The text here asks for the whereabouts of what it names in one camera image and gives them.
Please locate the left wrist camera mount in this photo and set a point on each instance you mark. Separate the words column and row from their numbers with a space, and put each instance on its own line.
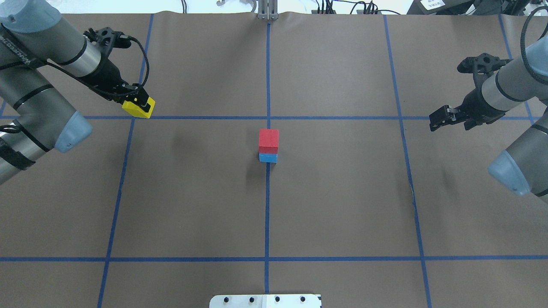
column 107, row 39

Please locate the aluminium frame post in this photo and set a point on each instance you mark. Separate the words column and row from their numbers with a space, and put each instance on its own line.
column 267, row 10

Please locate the yellow wooden block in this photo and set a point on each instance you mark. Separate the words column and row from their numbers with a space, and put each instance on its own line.
column 136, row 111

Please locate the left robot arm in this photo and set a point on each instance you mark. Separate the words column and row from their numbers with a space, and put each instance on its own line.
column 34, row 34

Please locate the red wooden block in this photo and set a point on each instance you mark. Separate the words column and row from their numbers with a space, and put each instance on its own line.
column 268, row 141

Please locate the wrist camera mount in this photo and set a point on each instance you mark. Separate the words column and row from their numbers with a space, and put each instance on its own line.
column 482, row 66
column 107, row 39

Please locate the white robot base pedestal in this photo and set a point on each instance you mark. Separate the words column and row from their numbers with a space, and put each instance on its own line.
column 266, row 301

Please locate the blue wooden block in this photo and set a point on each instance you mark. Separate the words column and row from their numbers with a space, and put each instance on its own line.
column 268, row 158

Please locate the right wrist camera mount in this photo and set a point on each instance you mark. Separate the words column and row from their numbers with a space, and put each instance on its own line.
column 482, row 66

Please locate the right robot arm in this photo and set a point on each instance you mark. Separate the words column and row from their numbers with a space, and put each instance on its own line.
column 500, row 86

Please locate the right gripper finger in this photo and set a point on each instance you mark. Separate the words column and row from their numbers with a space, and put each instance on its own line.
column 445, row 115

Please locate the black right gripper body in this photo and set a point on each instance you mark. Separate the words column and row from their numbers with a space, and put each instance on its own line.
column 474, row 104

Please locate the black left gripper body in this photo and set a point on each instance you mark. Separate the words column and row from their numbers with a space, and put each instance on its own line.
column 108, row 75

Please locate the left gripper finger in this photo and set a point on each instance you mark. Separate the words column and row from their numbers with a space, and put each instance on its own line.
column 140, row 97

